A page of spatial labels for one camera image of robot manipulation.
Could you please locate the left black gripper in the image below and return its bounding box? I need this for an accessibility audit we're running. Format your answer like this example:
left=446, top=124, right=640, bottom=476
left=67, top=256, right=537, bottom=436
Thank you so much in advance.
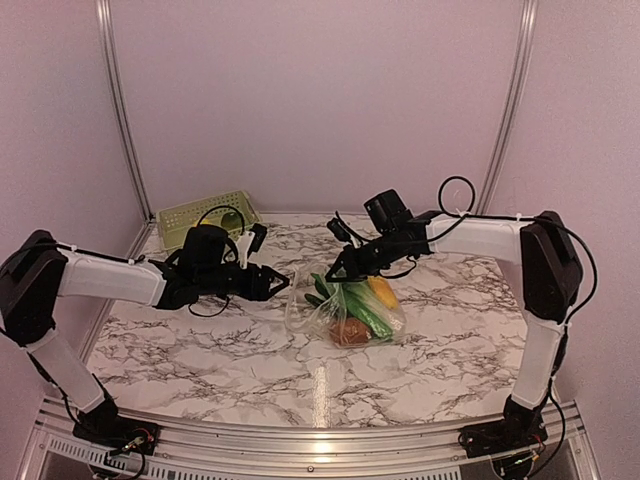
left=197, top=262, right=290, bottom=301

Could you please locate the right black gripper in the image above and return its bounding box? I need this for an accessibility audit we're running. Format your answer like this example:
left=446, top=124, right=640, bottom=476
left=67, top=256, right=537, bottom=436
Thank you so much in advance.
left=326, top=229, right=411, bottom=281

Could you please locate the clear polka dot zip bag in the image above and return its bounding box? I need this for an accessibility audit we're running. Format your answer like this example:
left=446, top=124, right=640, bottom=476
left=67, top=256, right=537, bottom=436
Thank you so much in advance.
left=285, top=264, right=406, bottom=348

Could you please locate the green fake pepper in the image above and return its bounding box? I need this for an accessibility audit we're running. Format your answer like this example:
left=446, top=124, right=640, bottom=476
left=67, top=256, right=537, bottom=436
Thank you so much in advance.
left=220, top=211, right=243, bottom=230

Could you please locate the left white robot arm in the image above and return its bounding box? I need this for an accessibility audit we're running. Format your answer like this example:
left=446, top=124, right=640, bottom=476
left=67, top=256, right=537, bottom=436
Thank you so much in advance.
left=1, top=225, right=289, bottom=445

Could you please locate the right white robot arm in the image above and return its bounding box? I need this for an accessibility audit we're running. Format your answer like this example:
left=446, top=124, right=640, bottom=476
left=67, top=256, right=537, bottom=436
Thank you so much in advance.
left=326, top=190, right=583, bottom=448

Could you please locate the green fake cucumber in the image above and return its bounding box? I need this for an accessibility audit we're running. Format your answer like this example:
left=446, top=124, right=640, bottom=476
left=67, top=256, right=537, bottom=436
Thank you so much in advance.
left=343, top=290, right=393, bottom=341

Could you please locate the yellow fake corn cob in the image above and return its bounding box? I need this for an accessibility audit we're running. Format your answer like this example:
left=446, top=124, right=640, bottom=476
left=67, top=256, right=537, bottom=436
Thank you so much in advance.
left=367, top=276, right=399, bottom=310

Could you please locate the brown fake potato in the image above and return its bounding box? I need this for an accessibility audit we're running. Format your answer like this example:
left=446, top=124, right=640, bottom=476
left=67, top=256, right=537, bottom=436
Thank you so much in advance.
left=329, top=317, right=373, bottom=347

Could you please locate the pale green plastic basket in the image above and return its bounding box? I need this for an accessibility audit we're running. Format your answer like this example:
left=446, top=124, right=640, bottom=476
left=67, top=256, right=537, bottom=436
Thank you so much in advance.
left=156, top=190, right=262, bottom=253

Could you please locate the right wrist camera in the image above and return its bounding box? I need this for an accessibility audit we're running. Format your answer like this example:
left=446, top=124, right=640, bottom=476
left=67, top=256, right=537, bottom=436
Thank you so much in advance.
left=326, top=211, right=364, bottom=247

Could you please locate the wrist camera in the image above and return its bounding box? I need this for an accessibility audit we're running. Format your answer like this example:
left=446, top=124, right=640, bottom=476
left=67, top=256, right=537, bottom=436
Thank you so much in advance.
left=236, top=223, right=267, bottom=269
left=326, top=211, right=364, bottom=247

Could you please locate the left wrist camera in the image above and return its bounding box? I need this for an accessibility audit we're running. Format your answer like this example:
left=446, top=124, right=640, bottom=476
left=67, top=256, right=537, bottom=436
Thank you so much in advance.
left=236, top=223, right=267, bottom=269

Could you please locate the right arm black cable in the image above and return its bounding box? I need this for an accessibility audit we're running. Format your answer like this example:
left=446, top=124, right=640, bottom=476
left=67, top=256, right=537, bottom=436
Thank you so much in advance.
left=384, top=175, right=599, bottom=321

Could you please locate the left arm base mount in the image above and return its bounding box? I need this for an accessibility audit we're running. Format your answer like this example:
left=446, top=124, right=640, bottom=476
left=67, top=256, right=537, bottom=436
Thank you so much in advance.
left=71, top=405, right=160, bottom=479

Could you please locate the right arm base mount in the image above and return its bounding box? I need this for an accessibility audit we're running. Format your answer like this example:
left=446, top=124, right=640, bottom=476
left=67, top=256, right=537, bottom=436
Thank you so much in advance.
left=458, top=397, right=548, bottom=479

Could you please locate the front aluminium rail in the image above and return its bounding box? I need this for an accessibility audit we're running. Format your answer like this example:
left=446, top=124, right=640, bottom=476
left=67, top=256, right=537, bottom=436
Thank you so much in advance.
left=19, top=394, right=601, bottom=480

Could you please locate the right aluminium frame post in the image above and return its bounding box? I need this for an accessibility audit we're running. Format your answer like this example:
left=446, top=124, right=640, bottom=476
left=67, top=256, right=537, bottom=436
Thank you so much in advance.
left=476, top=0, right=539, bottom=214

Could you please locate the aluminium frame post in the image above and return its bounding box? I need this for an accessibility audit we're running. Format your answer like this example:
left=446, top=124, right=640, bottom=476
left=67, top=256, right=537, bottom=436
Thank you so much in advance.
left=476, top=0, right=539, bottom=214
left=96, top=0, right=154, bottom=223

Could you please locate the left aluminium frame post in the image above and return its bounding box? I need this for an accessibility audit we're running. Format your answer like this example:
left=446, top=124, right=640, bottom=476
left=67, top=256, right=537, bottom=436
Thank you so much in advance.
left=96, top=0, right=154, bottom=223

